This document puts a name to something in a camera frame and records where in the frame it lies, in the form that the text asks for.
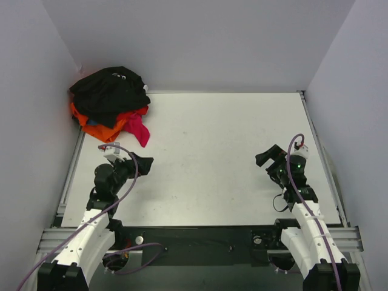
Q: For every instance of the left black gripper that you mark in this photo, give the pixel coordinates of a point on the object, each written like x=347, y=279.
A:
x=137, y=167

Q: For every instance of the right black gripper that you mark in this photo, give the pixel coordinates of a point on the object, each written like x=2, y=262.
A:
x=273, y=163

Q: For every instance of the black t shirt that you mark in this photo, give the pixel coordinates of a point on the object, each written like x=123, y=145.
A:
x=105, y=94

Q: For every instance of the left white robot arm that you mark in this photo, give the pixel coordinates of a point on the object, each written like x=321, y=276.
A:
x=79, y=257

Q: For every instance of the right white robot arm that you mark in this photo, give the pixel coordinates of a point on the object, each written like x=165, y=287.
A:
x=314, y=250

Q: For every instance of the pink t shirt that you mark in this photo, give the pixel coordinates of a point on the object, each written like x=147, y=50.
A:
x=135, y=127

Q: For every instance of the orange t shirt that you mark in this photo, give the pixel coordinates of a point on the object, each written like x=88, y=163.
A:
x=100, y=131

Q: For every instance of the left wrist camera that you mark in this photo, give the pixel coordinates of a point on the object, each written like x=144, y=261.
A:
x=111, y=152

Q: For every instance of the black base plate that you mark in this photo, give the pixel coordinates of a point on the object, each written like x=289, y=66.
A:
x=257, y=246

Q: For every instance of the aluminium frame rail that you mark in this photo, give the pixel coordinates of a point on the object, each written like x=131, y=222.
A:
x=348, y=239

